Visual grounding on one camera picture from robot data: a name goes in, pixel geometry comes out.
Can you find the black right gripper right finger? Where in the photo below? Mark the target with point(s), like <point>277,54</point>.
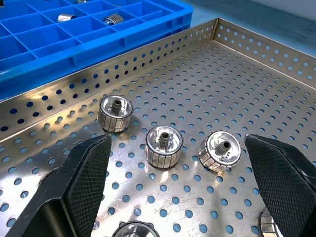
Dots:
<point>286,187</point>

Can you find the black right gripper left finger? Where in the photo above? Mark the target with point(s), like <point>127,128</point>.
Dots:
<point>81,187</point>

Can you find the blue compartment tray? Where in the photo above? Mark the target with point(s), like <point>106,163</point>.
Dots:
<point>98,49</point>

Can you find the perforated stainless steel tray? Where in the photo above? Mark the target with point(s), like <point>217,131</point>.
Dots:
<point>197,86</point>

